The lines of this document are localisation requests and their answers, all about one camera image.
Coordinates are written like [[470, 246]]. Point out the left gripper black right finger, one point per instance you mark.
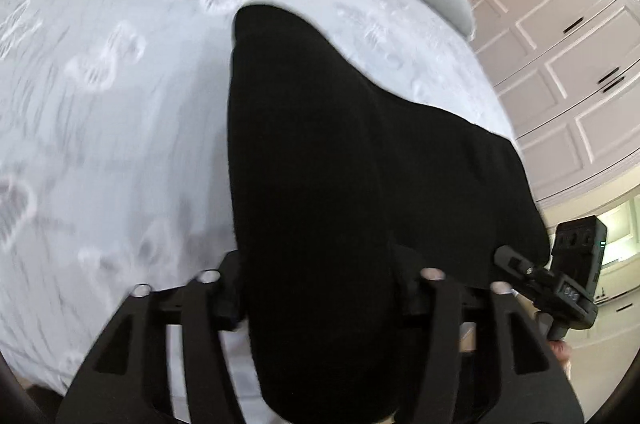
[[474, 356]]

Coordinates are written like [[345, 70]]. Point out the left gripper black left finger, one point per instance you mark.
[[125, 376]]

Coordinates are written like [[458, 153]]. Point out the black pants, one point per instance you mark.
[[334, 182]]

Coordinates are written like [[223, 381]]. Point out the right hand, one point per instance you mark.
[[562, 352]]

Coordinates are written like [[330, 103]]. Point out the butterfly print bed sheet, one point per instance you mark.
[[113, 146]]

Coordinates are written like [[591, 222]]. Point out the white wardrobe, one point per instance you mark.
[[567, 74]]

